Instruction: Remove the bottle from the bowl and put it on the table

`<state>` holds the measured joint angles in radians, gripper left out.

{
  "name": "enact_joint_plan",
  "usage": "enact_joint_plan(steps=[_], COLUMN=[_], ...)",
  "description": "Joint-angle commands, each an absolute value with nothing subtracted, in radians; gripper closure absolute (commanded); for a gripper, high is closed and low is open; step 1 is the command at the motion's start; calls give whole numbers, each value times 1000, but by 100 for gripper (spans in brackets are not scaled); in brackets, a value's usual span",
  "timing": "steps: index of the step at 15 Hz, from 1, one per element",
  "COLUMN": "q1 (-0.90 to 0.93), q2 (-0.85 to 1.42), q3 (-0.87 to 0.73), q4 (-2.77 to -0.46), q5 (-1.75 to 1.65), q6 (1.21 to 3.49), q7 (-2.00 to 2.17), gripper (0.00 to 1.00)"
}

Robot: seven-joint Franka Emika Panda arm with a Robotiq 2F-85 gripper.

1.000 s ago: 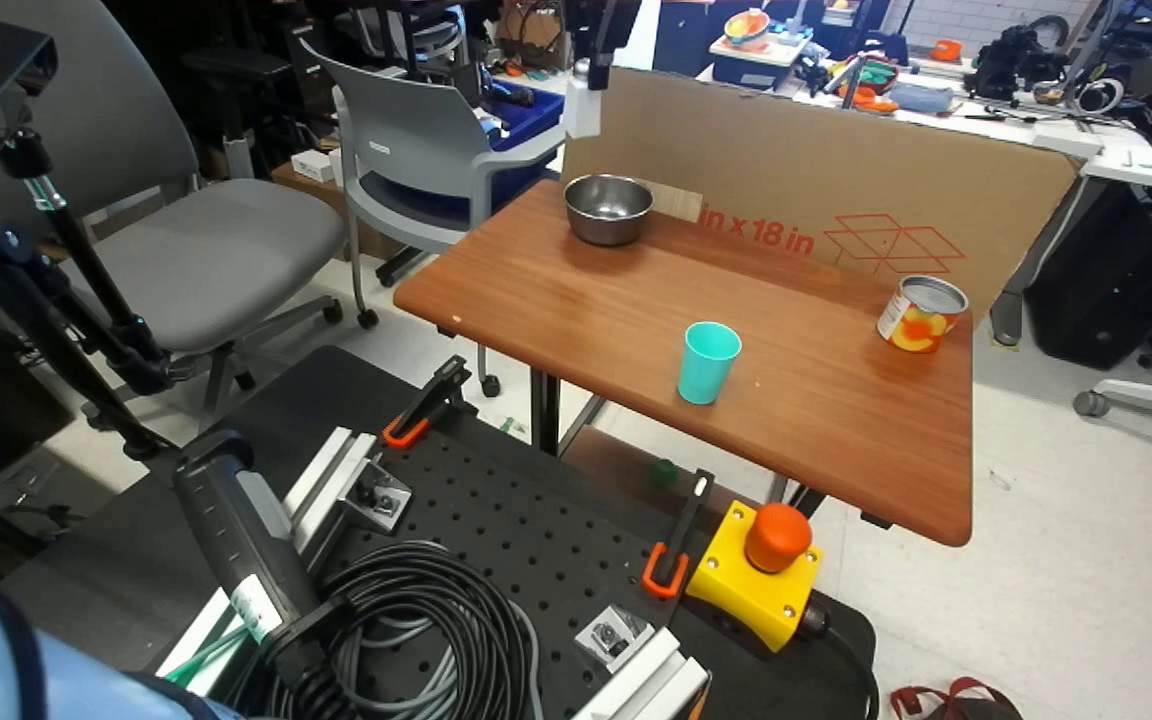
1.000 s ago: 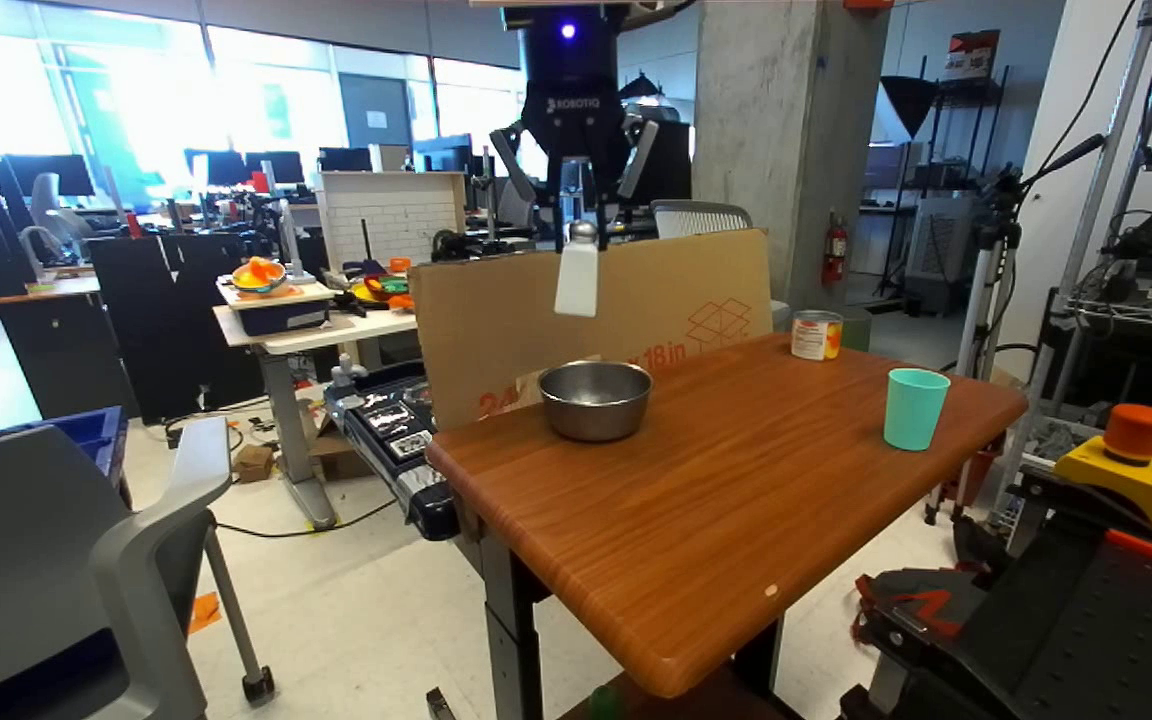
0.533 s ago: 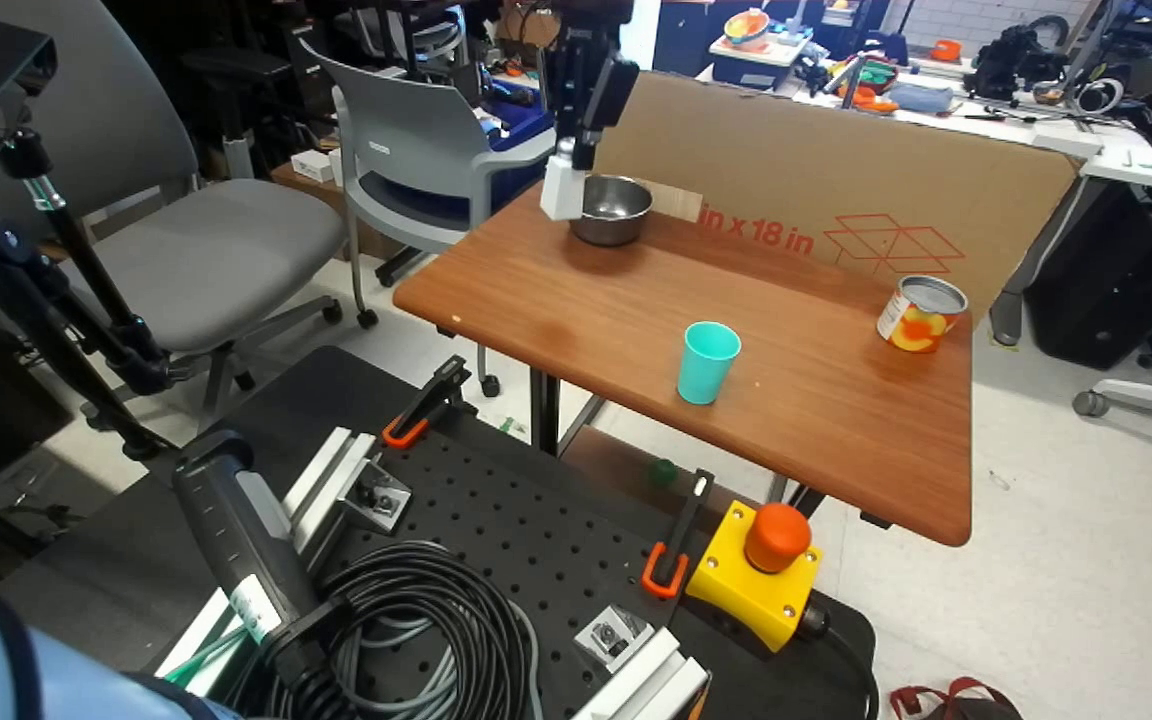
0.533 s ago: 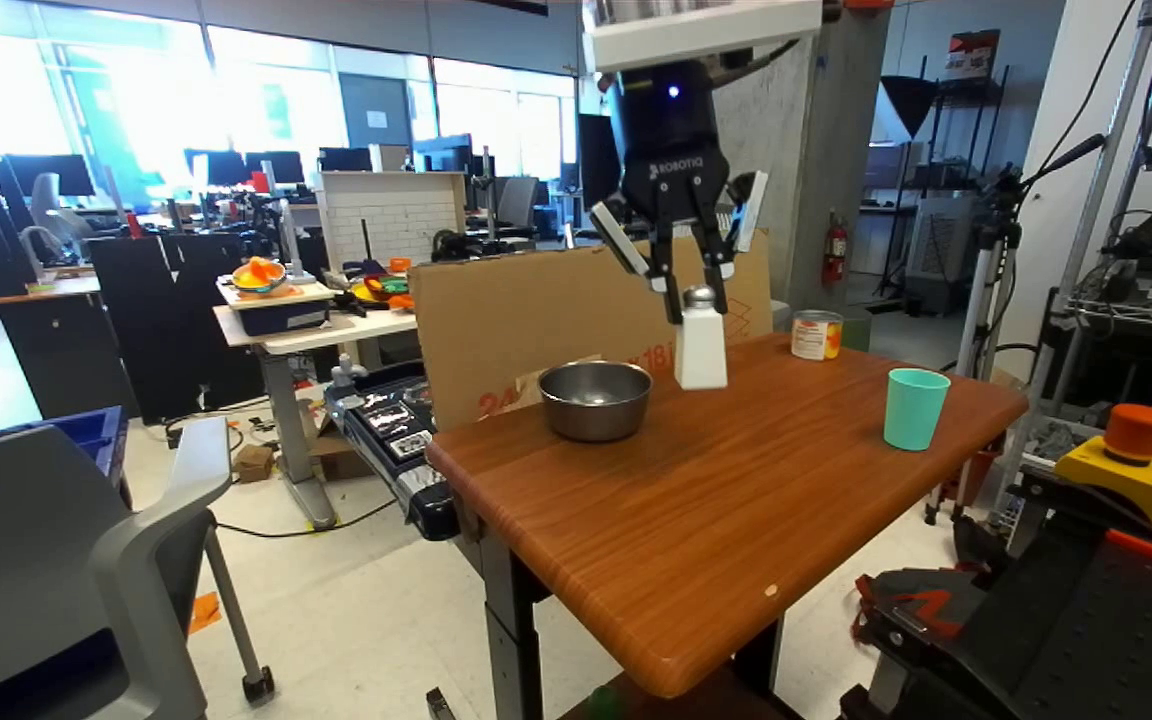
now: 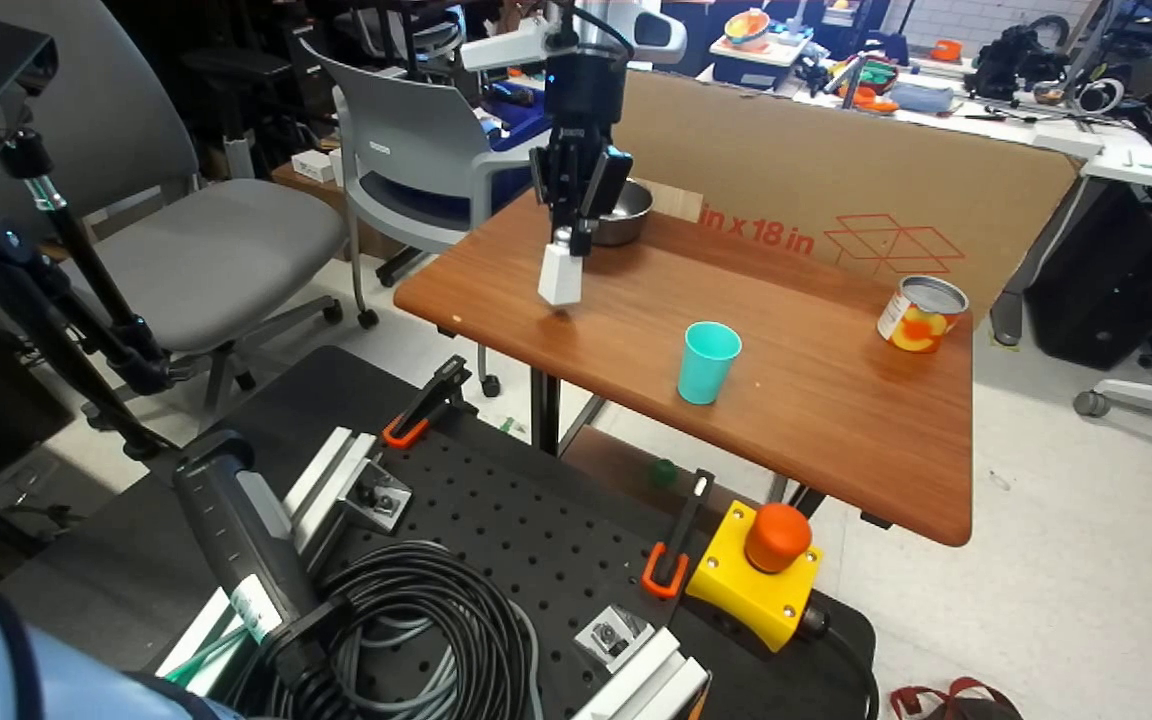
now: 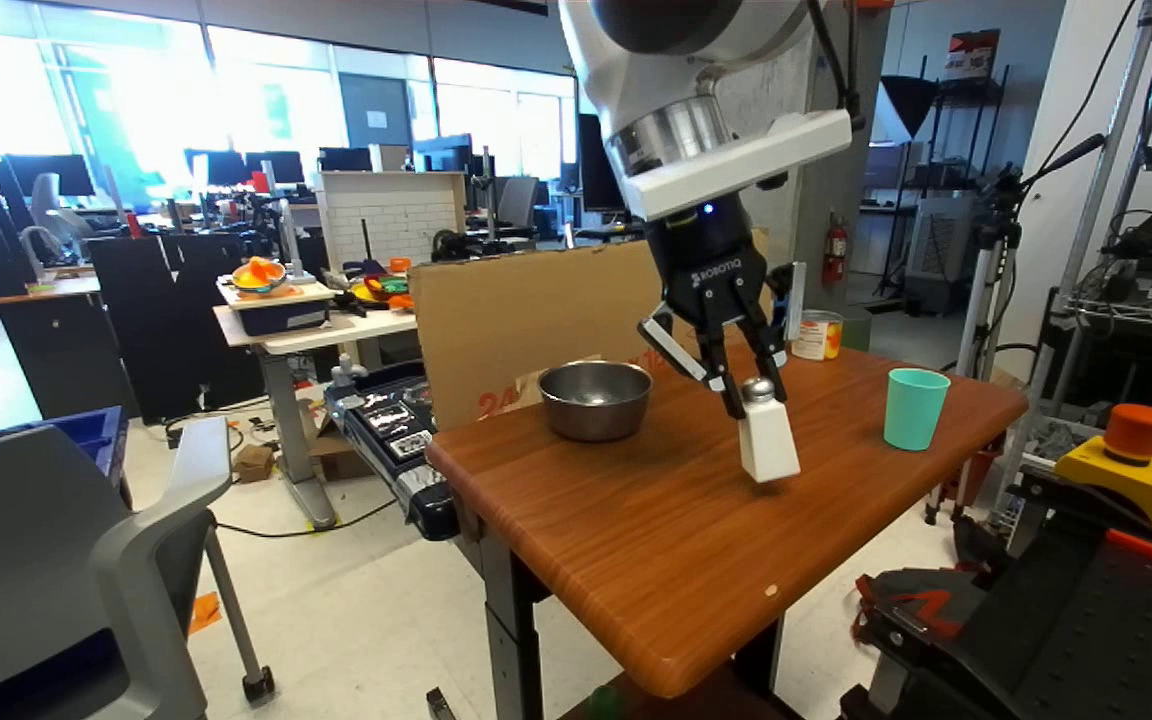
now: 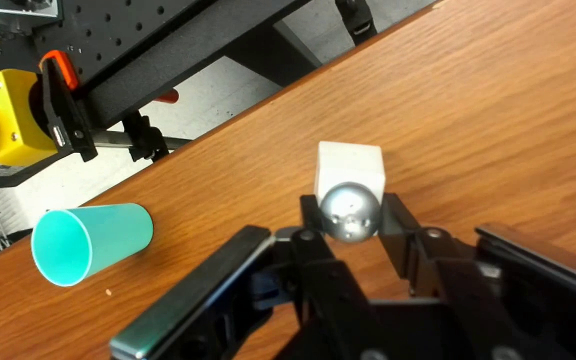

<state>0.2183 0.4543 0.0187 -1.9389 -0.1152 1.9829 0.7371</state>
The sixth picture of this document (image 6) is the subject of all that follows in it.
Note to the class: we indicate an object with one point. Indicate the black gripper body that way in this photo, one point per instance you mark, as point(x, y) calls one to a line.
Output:
point(706, 253)

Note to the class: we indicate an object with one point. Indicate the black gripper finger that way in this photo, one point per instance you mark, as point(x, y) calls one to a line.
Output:
point(763, 335)
point(722, 353)

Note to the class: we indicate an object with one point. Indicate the white bottle grey cap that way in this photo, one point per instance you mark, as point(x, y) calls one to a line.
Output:
point(768, 437)

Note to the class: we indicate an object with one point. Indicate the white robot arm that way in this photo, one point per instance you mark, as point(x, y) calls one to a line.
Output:
point(698, 93)

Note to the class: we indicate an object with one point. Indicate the metal bowl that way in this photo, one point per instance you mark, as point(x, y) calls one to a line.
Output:
point(592, 401)

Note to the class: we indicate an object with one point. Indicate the small orange white container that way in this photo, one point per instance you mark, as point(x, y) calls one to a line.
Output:
point(817, 339)

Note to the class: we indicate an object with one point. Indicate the red fire extinguisher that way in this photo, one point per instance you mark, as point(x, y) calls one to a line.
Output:
point(836, 253)

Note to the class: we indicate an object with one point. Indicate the teal plastic cup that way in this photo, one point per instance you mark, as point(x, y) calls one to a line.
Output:
point(916, 411)

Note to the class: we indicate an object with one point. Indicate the brown cardboard box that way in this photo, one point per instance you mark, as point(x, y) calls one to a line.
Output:
point(538, 324)

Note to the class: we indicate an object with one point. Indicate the white partition panel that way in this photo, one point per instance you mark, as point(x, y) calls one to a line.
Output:
point(388, 220)

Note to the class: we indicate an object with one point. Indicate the black equipment shelf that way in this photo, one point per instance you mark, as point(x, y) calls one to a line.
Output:
point(1138, 304)

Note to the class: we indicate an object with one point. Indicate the yellow emergency stop box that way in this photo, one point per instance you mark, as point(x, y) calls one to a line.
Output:
point(1130, 465)

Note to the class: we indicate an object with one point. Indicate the white background desk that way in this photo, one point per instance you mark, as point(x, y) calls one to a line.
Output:
point(298, 353)

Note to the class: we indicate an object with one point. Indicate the tray with toy fruit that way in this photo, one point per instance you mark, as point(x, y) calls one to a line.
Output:
point(273, 296)

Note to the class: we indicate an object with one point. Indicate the black perforated breadboard plate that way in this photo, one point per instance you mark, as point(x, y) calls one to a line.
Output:
point(1121, 643)

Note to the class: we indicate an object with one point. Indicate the black office chair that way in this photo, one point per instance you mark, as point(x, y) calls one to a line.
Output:
point(156, 324)

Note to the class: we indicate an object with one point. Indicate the blue storage bin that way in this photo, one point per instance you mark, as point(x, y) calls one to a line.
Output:
point(99, 433)

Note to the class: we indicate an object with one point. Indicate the grey office chair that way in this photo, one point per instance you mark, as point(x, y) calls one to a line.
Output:
point(56, 575)

